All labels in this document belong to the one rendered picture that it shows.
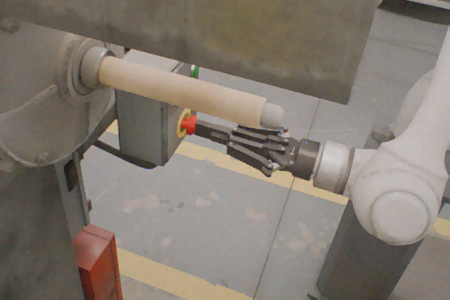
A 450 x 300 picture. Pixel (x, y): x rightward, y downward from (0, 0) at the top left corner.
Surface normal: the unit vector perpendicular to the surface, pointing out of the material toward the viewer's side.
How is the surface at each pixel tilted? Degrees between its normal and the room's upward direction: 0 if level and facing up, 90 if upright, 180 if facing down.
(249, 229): 0
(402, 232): 64
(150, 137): 90
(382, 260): 90
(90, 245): 0
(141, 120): 90
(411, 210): 71
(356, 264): 90
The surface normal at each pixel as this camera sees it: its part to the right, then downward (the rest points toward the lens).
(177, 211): 0.09, -0.78
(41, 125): 0.88, 0.39
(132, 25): -0.33, 0.57
